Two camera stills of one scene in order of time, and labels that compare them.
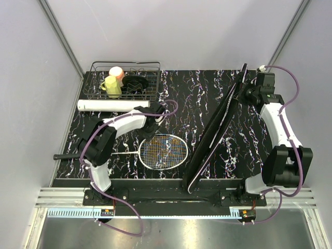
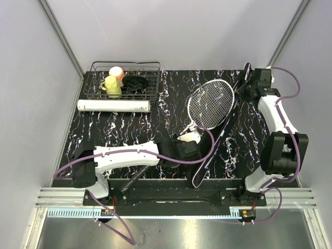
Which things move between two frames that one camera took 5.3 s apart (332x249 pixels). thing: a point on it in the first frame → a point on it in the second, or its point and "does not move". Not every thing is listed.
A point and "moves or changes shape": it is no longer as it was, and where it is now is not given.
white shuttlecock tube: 111,105 does not move
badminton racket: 164,152 moves or changes shape
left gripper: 148,136 → 184,142
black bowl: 133,84 does not move
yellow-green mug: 112,86 does not move
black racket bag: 206,137 → 224,129
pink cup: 119,72 does not move
